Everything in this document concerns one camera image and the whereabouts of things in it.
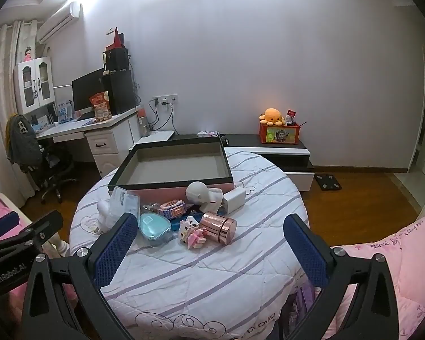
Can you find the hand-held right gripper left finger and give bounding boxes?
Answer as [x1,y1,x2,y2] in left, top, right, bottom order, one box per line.
[21,212,139,340]

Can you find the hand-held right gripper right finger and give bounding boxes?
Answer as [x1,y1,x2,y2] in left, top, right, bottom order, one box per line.
[282,214,399,340]

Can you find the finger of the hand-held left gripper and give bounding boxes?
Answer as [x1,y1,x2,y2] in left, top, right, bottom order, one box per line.
[5,210,63,253]
[0,211,21,243]

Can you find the white toy figure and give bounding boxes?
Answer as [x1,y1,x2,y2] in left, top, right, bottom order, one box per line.
[92,200,120,236]

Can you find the teal plastic case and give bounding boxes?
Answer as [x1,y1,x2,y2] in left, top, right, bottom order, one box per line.
[138,212,173,248]

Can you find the clear plastic box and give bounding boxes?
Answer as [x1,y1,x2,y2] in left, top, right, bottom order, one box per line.
[110,186,141,220]

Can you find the pink brick figure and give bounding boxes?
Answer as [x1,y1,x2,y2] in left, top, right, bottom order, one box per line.
[178,216,209,250]

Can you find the rose gold jar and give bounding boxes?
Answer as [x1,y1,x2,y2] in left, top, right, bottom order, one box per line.
[199,211,238,247]

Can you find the white round objects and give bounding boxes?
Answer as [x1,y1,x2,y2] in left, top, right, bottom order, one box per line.
[185,181,224,215]

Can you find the pink box with black rim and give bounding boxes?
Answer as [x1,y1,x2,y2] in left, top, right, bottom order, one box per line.
[108,135,234,207]

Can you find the black office chair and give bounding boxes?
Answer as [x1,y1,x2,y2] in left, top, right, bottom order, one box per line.
[8,138,79,205]

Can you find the pink purple brick model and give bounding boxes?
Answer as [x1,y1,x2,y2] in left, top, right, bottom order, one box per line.
[158,198,188,220]

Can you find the black bathroom scale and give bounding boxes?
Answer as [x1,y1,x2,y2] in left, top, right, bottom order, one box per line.
[313,172,342,192]

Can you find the white charger block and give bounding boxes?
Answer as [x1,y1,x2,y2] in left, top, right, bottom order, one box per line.
[222,188,249,215]

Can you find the grey jacket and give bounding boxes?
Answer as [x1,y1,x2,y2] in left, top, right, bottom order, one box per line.
[6,114,43,165]

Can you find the white desk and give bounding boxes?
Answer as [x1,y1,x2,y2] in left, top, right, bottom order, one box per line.
[35,106,143,180]

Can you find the pink blanket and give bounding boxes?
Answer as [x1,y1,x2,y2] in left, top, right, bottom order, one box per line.
[320,210,425,340]

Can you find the blue and white box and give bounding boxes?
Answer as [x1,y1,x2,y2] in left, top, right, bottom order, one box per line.
[56,101,73,123]

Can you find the orange storage box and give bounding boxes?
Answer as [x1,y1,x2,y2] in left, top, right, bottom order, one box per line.
[258,120,301,145]

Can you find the white side table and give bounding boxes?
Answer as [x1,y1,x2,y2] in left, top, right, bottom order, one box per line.
[149,130,175,143]

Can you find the bottle with orange cap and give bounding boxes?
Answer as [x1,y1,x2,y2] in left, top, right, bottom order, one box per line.
[137,109,152,138]

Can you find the orange snack bag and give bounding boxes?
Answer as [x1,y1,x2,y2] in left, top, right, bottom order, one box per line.
[88,91,113,123]

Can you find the black monitor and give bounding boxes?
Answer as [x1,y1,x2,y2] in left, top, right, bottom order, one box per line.
[72,67,107,112]

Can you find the white glass-door cabinet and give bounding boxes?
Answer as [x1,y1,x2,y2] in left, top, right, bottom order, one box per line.
[14,57,56,114]

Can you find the orange octopus plush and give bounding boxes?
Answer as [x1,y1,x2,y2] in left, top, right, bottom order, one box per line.
[258,108,286,126]

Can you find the white curtain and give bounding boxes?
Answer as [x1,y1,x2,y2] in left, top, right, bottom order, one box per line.
[0,20,40,186]

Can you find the black computer tower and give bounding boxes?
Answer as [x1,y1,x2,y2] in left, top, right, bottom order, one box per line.
[103,70,137,116]

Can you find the black speaker box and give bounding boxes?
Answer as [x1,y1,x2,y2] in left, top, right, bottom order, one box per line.
[104,47,130,73]

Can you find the red paper bag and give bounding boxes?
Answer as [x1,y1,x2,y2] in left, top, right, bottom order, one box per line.
[105,27,126,50]

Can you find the white air conditioner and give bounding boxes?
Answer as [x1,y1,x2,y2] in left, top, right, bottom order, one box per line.
[36,1,83,43]

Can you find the black power cable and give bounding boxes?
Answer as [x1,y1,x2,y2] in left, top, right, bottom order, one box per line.
[148,98,176,132]

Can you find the white wall power outlet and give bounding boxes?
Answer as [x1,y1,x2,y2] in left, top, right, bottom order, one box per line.
[152,94,179,105]

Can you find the white door frame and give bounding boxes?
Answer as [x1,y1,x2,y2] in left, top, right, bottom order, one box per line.
[407,44,425,186]

